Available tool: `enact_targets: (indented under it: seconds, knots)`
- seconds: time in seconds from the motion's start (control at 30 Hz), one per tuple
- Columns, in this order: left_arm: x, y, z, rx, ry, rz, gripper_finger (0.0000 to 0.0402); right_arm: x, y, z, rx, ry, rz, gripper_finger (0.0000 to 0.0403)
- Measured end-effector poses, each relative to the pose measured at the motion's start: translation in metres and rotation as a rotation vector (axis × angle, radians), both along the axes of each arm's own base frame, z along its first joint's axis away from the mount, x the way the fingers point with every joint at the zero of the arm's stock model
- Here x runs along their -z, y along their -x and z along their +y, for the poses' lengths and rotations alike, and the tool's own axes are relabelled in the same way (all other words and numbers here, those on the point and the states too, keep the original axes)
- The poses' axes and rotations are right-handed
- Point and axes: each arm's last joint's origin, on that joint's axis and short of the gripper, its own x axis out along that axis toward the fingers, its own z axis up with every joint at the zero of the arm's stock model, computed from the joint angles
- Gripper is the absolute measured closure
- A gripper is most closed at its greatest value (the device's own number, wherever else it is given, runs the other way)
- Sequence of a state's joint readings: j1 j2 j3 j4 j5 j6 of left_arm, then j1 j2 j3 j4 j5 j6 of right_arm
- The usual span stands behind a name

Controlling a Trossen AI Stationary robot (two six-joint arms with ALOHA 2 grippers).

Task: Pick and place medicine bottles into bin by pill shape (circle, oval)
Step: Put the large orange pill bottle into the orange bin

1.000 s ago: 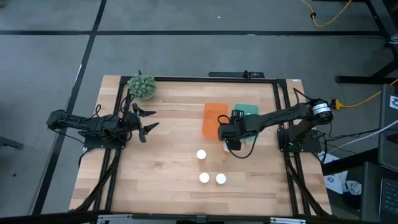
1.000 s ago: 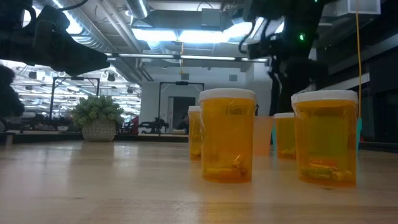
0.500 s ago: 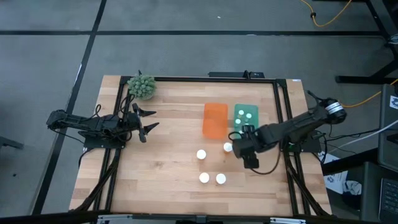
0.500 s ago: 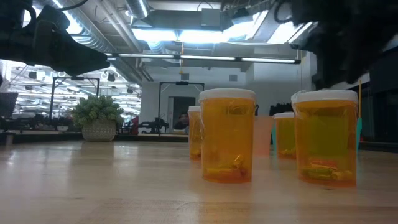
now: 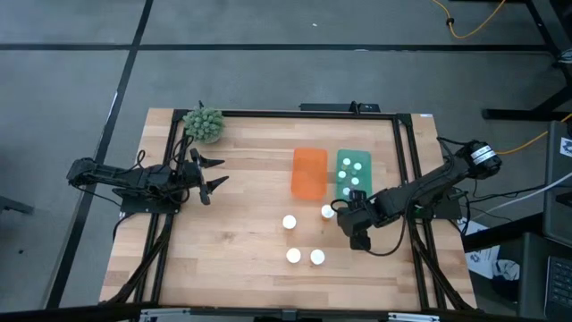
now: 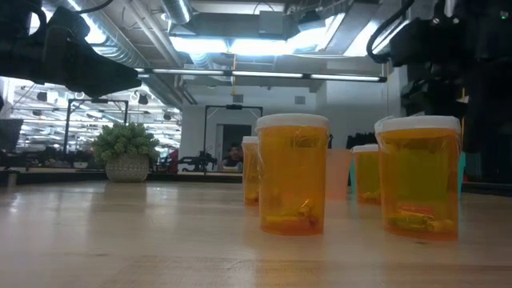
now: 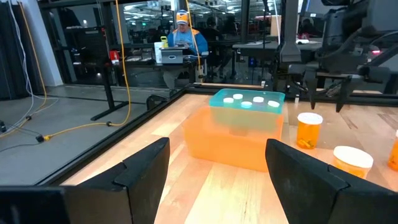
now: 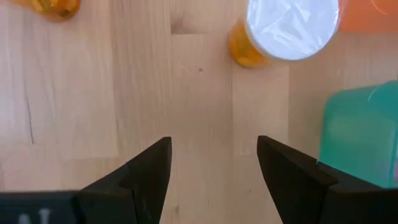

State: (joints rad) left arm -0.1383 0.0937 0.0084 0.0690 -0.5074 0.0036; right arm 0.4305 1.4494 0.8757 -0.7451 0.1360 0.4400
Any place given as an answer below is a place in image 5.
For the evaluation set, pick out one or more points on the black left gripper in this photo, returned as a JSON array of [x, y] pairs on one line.
[[196, 176]]

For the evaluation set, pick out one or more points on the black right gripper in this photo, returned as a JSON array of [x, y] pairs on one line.
[[366, 214]]

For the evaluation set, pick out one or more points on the orange pill bottle white cap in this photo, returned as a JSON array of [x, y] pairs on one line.
[[317, 256], [327, 212], [289, 222], [293, 255]]

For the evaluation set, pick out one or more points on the small pink translucent pill bottle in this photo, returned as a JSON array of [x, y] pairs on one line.
[[346, 191]]

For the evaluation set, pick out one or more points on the small yellowish clear pill bottle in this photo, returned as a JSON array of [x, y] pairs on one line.
[[355, 181]]

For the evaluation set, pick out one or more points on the small blue translucent pill bottle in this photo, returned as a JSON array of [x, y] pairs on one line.
[[346, 161]]

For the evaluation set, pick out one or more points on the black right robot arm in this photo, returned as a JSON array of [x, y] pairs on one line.
[[424, 185]]

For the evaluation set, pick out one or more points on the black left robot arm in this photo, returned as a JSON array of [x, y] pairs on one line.
[[111, 174]]

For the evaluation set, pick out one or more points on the orange translucent plastic bin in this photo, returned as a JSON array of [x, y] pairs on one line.
[[309, 174]]

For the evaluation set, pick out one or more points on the green translucent plastic bin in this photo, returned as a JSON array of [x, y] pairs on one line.
[[364, 154]]

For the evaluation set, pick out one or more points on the green artificial plant in pot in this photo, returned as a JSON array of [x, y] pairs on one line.
[[203, 124]]

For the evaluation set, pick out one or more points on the white printed paper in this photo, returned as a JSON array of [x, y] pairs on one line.
[[480, 259]]

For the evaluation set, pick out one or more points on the grey furniture leg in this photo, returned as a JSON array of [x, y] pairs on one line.
[[15, 205]]

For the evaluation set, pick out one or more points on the dark grey box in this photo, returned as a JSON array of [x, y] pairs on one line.
[[532, 286]]

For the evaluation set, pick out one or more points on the black rig front beam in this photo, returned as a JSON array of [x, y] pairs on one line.
[[67, 313]]

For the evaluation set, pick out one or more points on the grey cabinet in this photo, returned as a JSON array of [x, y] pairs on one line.
[[558, 188]]

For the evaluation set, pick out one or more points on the black keyboard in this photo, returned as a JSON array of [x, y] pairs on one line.
[[561, 286]]

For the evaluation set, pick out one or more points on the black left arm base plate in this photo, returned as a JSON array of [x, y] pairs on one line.
[[138, 206]]

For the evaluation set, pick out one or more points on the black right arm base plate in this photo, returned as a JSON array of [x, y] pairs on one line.
[[440, 212]]

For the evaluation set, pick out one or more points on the black aluminium table frame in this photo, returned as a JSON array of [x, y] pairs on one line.
[[290, 114]]

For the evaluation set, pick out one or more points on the black desk leg frame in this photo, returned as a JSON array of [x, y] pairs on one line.
[[514, 114]]

